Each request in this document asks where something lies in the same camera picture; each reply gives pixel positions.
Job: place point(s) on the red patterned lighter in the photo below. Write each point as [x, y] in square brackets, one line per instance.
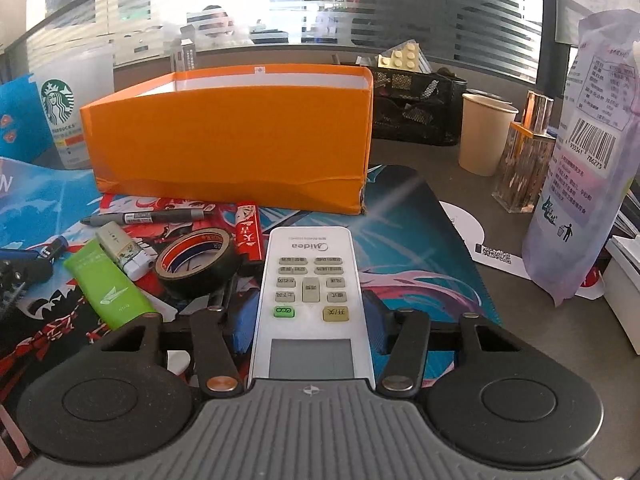
[248, 232]

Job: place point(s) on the blue paper bag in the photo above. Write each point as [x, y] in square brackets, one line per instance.
[20, 120]

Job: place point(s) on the orange cardboard box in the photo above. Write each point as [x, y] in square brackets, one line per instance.
[225, 150]

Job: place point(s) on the black mesh desk organizer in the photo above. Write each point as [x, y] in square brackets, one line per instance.
[420, 110]

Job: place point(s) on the black electrical tape roll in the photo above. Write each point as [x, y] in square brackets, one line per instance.
[200, 280]

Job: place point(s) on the white box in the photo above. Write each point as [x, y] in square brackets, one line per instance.
[625, 290]

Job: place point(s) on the printed anime desk mat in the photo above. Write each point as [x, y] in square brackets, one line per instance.
[430, 240]

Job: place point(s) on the beige paper cup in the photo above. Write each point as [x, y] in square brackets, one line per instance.
[485, 135]

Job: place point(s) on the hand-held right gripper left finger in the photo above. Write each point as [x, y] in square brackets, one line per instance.
[242, 320]

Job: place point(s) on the clear plastic cup green logo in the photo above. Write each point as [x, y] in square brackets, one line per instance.
[70, 100]

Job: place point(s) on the black marker pen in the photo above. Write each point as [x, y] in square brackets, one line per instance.
[150, 217]

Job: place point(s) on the small grey carton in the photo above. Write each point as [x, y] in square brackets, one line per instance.
[182, 55]

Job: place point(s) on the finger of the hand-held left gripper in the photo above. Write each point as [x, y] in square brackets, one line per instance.
[11, 300]
[30, 270]

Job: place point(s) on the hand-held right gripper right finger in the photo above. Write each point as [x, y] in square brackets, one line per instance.
[376, 320]

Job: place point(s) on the glass perfume bottle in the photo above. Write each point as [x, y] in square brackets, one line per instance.
[522, 170]

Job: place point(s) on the white air conditioner remote control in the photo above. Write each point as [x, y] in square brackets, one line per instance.
[310, 275]

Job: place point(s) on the white round paper card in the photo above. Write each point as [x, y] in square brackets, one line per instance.
[475, 240]

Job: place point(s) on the green plastic case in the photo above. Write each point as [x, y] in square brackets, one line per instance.
[110, 285]

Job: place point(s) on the yellow pill blister pack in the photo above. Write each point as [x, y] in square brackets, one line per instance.
[400, 57]

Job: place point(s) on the white plastic package bag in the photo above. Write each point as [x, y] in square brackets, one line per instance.
[580, 170]

